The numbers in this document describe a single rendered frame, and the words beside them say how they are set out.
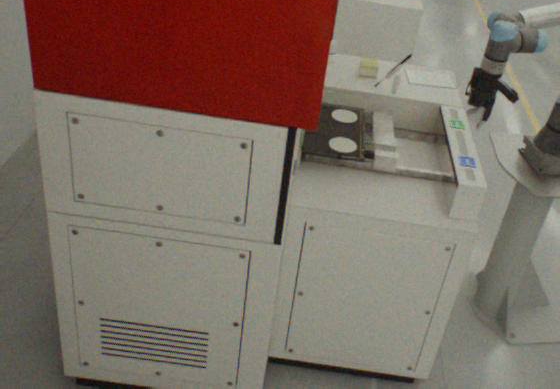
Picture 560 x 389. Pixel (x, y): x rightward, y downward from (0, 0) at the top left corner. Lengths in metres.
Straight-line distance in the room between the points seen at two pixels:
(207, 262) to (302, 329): 0.60
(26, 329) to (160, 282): 0.87
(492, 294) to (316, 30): 1.77
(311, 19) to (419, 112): 1.12
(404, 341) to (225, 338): 0.68
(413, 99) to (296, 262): 0.81
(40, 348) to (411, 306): 1.42
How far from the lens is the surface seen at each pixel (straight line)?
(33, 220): 3.28
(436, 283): 2.22
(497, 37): 1.93
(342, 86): 2.47
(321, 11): 1.47
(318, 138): 2.21
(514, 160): 2.55
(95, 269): 2.08
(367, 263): 2.14
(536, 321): 3.10
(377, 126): 2.40
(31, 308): 2.86
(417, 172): 2.25
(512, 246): 2.75
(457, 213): 2.10
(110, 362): 2.38
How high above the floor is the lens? 2.04
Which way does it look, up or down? 31 degrees down
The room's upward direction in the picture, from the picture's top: 9 degrees clockwise
